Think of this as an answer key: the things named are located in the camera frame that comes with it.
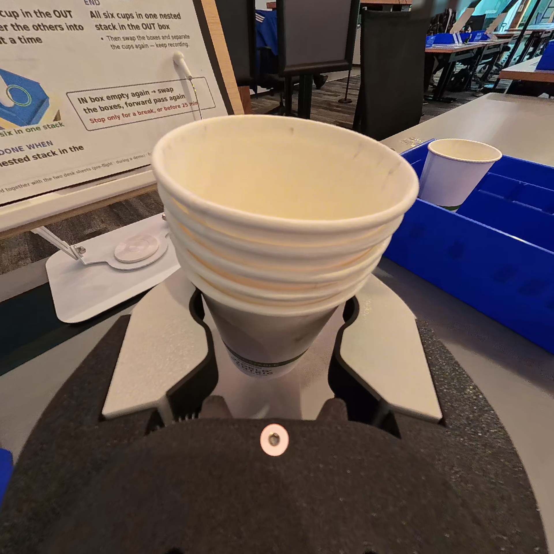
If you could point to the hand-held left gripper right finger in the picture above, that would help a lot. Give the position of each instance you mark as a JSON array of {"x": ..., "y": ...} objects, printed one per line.
[{"x": 394, "y": 363}]

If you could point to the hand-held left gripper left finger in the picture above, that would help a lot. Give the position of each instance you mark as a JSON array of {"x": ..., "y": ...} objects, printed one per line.
[{"x": 147, "y": 363}]

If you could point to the stack of nested white cups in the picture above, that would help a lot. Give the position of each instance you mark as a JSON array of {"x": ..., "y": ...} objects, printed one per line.
[{"x": 277, "y": 329}]

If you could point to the blue plastic bin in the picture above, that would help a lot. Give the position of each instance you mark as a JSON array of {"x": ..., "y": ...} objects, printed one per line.
[
  {"x": 485, "y": 260},
  {"x": 4, "y": 476}
]

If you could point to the white paper cup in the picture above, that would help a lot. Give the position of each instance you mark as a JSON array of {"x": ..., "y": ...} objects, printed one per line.
[{"x": 450, "y": 182}]

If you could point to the white board stand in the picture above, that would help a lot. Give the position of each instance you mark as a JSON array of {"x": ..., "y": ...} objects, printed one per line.
[{"x": 86, "y": 290}]

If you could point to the black office chair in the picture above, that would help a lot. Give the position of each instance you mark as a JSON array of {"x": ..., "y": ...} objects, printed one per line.
[{"x": 389, "y": 69}]

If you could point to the wooden instruction board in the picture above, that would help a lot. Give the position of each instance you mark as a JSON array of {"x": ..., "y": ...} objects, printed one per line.
[{"x": 86, "y": 69}]

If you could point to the wooden desk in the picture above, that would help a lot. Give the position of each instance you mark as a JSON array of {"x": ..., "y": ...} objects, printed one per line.
[
  {"x": 528, "y": 74},
  {"x": 450, "y": 50}
]

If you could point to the black framed panel on stand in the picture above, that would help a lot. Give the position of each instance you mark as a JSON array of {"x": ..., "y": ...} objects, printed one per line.
[
  {"x": 234, "y": 35},
  {"x": 316, "y": 35}
]

